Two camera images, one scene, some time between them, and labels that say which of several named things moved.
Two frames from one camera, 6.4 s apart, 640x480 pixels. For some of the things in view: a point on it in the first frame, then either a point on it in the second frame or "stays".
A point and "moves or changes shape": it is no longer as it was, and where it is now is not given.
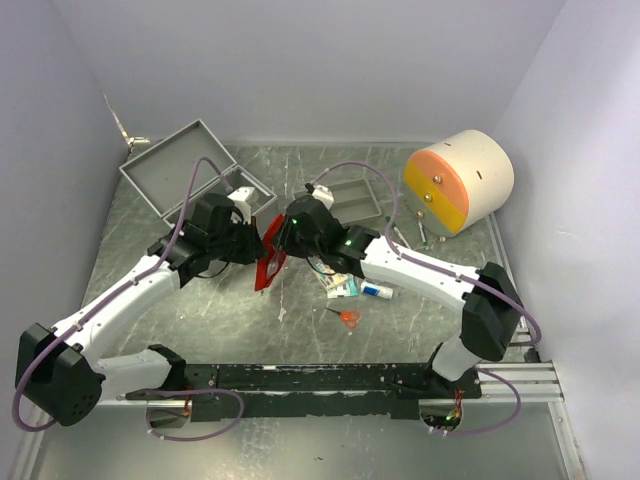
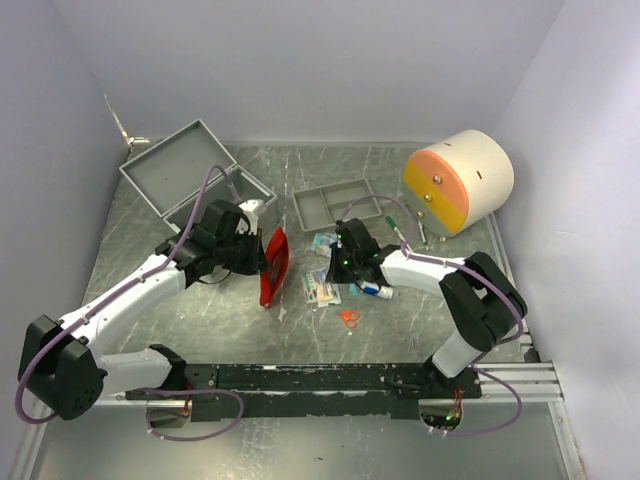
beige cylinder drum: (458, 182) stays
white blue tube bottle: (377, 290) stays
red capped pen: (422, 233) stays
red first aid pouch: (271, 260) moves or changes shape
